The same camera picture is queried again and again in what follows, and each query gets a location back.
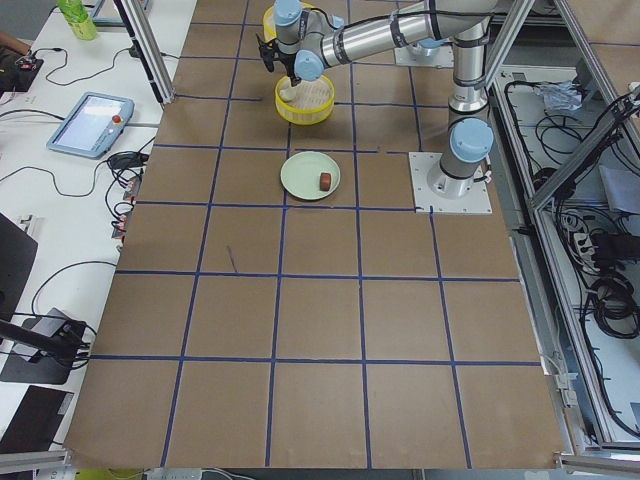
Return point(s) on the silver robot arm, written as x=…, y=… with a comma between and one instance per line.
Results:
x=308, y=41

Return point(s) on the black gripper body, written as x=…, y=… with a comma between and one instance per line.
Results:
x=289, y=65

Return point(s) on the mint green plate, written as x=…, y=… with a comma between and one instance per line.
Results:
x=300, y=174

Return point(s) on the white steamed bun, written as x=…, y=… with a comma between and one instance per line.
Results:
x=288, y=94

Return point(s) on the aluminium frame post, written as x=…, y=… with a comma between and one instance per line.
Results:
x=143, y=39

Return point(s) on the yellow steamer basket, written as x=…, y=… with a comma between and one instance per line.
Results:
x=268, y=23
x=314, y=102

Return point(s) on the brown steamed bun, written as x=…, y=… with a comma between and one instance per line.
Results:
x=325, y=181

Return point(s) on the black camera stand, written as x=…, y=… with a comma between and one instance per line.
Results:
x=53, y=335

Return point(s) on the blue teach pendant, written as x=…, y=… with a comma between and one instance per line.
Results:
x=93, y=125

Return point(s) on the green drink bottle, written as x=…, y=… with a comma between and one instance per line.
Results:
x=78, y=19

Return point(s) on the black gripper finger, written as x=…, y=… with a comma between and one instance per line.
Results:
x=294, y=78

